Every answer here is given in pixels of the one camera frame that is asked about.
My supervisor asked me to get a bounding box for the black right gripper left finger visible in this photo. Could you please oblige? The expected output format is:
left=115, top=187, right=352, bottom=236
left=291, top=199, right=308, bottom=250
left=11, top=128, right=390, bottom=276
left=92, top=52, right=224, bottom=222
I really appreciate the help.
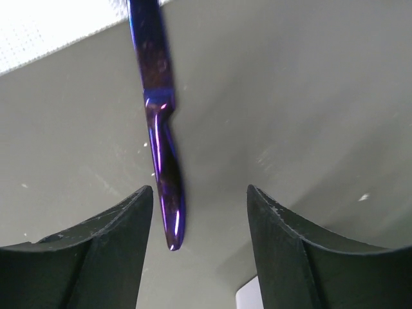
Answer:
left=1, top=186, right=153, bottom=308

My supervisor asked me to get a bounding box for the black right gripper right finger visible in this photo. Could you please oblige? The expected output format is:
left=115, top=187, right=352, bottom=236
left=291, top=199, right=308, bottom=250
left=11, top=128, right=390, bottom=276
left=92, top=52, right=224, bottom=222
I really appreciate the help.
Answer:
left=247, top=185, right=411, bottom=308

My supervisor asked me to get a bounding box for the white divided plastic container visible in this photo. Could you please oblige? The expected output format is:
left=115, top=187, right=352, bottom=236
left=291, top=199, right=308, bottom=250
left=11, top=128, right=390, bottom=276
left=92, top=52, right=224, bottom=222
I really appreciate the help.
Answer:
left=235, top=276, right=263, bottom=309

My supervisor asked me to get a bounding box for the clear mesh zip pouch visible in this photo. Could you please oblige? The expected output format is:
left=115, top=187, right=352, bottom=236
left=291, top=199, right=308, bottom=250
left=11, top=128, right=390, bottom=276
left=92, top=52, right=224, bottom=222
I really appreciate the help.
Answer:
left=0, top=0, right=171, bottom=76

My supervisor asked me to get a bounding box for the dark blue table knife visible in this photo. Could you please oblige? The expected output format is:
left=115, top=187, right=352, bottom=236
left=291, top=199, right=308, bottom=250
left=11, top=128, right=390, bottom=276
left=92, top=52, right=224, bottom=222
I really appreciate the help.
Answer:
left=127, top=0, right=186, bottom=251

